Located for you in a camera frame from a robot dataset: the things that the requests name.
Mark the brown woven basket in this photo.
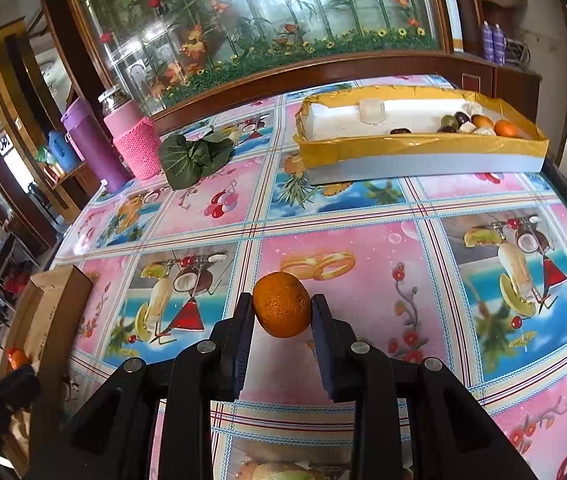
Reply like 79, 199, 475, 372
478, 0, 528, 11

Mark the purple thermos flask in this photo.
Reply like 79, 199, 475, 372
60, 97, 131, 193

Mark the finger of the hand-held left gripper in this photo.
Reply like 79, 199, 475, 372
0, 364, 42, 422

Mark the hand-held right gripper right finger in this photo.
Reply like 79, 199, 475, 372
311, 292, 539, 480

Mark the green artificial leaf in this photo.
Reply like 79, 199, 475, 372
157, 127, 234, 191

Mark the blue plastic jug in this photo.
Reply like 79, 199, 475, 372
46, 130, 81, 173

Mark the white foam block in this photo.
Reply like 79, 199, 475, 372
359, 100, 383, 123

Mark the glass case with artificial flowers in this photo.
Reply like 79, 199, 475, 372
58, 0, 464, 111

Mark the white and gold roll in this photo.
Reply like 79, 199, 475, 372
433, 0, 465, 53

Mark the pink knit covered bottle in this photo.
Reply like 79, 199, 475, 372
98, 85, 164, 181

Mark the yellow taped white box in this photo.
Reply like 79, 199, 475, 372
293, 85, 550, 186

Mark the brown cardboard box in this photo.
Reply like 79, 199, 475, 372
0, 264, 94, 381

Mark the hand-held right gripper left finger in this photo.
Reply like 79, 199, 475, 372
28, 291, 256, 480

